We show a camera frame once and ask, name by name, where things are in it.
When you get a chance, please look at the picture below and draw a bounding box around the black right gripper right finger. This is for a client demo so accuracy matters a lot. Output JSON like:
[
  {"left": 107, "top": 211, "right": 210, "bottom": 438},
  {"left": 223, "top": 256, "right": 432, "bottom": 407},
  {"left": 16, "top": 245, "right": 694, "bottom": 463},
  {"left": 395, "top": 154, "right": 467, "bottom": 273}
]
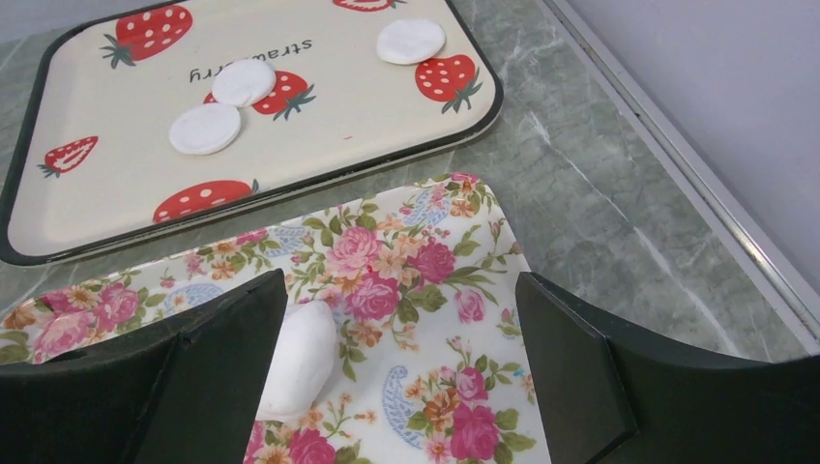
[{"left": 515, "top": 272, "right": 819, "bottom": 463}]

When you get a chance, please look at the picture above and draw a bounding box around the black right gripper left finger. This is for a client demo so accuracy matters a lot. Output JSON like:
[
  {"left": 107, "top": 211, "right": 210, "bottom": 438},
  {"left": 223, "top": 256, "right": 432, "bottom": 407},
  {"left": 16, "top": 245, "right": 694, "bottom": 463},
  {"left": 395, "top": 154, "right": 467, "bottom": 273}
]
[{"left": 1, "top": 270, "right": 287, "bottom": 463}]

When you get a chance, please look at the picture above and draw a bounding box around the white dough lump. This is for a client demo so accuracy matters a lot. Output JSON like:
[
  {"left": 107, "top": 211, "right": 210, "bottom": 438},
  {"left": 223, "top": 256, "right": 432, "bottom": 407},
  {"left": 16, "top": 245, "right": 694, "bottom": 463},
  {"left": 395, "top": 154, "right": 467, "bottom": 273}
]
[{"left": 255, "top": 301, "right": 337, "bottom": 422}]

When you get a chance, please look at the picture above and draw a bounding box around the floral print tray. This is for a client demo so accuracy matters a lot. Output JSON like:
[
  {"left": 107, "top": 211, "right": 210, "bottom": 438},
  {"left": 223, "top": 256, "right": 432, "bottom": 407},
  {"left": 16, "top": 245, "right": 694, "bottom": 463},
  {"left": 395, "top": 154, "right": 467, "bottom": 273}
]
[{"left": 1, "top": 173, "right": 548, "bottom": 463}]

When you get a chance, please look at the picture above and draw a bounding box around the round white wrapper left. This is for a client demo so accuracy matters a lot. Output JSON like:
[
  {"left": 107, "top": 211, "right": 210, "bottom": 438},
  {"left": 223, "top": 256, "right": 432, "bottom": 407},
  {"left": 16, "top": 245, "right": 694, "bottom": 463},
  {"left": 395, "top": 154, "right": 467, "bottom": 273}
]
[{"left": 168, "top": 102, "right": 242, "bottom": 156}]

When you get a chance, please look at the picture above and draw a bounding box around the round white wrapper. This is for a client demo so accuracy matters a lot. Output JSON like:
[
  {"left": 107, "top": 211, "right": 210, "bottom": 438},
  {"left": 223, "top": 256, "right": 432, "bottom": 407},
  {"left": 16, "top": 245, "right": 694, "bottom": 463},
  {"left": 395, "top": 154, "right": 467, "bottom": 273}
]
[
  {"left": 211, "top": 59, "right": 276, "bottom": 107},
  {"left": 168, "top": 102, "right": 242, "bottom": 156},
  {"left": 376, "top": 18, "right": 446, "bottom": 66}
]

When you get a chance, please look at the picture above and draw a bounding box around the strawberry print tray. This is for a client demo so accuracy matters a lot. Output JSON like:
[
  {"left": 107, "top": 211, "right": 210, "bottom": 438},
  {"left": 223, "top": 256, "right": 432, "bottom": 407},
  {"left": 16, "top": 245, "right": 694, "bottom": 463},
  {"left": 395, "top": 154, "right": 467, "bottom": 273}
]
[{"left": 1, "top": 1, "right": 504, "bottom": 266}]

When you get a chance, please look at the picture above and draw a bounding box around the round white wrapper middle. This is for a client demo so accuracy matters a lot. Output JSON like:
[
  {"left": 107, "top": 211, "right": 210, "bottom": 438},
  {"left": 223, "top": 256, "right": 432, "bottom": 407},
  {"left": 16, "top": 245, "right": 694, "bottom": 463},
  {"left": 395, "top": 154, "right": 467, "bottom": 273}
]
[{"left": 211, "top": 59, "right": 276, "bottom": 107}]

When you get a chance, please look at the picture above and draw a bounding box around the round white wrapper right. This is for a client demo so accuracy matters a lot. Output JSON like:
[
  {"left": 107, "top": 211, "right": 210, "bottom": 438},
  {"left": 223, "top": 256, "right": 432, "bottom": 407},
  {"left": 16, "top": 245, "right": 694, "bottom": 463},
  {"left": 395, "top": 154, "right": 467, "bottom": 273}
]
[{"left": 376, "top": 18, "right": 446, "bottom": 66}]

